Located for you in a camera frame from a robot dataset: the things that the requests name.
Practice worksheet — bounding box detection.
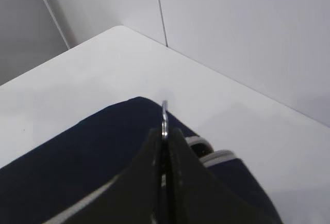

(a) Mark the navy insulated lunch bag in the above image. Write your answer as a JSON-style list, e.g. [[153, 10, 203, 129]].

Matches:
[[0, 96, 281, 224]]

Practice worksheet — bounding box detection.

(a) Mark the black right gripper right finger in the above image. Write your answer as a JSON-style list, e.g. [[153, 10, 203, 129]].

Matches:
[[167, 128, 280, 223]]

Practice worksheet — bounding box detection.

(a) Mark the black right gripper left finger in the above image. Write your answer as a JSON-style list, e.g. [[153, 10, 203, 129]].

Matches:
[[47, 129, 162, 223]]

